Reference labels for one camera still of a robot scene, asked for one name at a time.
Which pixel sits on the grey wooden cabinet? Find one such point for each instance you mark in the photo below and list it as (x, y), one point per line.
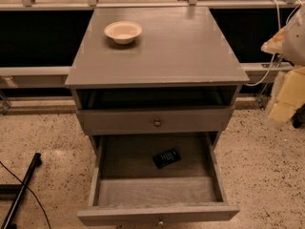
(181, 60)

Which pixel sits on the open grey middle drawer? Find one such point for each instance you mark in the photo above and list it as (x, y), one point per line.
(127, 187)

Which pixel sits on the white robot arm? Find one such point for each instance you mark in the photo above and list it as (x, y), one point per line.
(294, 39)

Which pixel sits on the white paper bowl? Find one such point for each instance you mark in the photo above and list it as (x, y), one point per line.
(123, 32)

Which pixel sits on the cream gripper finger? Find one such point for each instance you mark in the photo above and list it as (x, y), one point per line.
(275, 44)
(288, 95)

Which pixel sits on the black metal stand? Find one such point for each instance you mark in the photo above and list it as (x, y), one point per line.
(18, 191)

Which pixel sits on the dark rxbar blueberry wrapper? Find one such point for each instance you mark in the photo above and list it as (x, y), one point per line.
(166, 158)

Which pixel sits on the dark cart at right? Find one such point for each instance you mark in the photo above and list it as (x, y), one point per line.
(299, 117)

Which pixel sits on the brass top drawer knob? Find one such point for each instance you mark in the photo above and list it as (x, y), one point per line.
(157, 122)

